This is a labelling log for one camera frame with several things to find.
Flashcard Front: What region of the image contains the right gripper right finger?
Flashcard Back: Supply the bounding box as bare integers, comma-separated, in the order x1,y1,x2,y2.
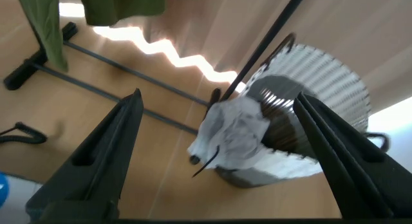
292,91,412,219

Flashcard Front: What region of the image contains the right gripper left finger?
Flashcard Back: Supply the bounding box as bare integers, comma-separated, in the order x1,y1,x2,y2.
25,88,145,221

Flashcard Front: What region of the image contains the green printed t-shirt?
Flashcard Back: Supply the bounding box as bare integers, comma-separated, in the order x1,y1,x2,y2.
15,0,201,73

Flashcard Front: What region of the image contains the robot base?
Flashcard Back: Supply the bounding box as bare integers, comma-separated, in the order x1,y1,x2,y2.
0,171,44,220

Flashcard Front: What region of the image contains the white laundry basket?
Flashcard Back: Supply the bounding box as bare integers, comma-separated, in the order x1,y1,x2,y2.
192,32,391,189

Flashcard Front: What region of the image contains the black clothes rack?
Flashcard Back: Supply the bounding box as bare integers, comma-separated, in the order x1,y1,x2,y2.
3,0,309,136

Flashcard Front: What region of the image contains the pale grey garment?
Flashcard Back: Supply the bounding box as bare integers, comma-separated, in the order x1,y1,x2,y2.
187,96,272,179

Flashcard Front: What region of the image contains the black coiled cable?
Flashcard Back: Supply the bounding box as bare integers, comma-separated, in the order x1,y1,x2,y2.
0,121,49,145

